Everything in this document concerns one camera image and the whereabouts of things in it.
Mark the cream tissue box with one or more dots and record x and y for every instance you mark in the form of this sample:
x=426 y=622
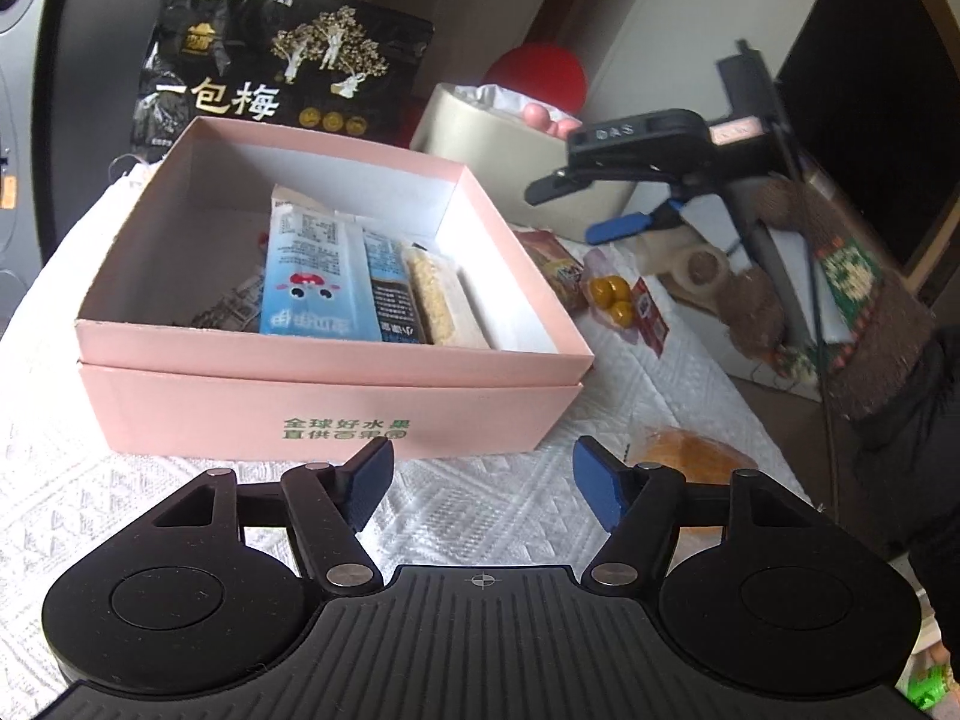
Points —
x=506 y=156

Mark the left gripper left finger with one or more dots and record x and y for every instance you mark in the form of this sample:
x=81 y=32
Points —
x=328 y=506

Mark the green white cracker packet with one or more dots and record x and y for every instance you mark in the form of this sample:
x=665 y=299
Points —
x=237 y=310

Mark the small red snack packet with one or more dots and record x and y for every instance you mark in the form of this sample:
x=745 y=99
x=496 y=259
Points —
x=649 y=321

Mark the pink bow ornament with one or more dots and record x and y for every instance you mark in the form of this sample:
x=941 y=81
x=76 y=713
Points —
x=539 y=117

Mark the oat bar clear wrapper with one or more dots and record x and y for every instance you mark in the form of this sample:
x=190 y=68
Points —
x=442 y=302

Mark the red round cushion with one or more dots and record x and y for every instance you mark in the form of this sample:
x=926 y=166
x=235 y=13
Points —
x=542 y=71

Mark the white woven table cloth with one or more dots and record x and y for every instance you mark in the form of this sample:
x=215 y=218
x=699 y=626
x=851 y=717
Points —
x=64 y=492

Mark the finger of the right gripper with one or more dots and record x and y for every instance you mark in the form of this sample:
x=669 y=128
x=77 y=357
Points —
x=666 y=216

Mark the maroon chicken snack pouch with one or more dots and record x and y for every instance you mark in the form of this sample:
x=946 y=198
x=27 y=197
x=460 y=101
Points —
x=560 y=268

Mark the black plum snack bag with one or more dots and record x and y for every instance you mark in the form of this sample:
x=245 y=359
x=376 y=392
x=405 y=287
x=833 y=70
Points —
x=338 y=66

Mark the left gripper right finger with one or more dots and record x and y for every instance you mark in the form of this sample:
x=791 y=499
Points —
x=638 y=506

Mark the white tissue paper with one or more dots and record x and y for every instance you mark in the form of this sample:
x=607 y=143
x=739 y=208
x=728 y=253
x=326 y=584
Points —
x=496 y=98

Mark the grey washing machine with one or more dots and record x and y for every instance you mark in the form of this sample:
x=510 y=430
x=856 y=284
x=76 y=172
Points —
x=28 y=47

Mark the blue snack packet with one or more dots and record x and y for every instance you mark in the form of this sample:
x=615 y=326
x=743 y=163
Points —
x=333 y=276

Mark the person patterned sleeve forearm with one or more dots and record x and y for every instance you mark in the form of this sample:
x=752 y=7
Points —
x=888 y=326

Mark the pink cardboard box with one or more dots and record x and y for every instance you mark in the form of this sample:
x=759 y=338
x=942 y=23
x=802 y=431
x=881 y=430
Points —
x=200 y=228

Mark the orange bread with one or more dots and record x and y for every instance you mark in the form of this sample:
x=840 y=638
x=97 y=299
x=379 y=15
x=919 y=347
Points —
x=700 y=459

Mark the yellow candied fruit packet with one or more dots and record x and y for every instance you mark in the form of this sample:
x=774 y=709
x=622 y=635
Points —
x=607 y=292

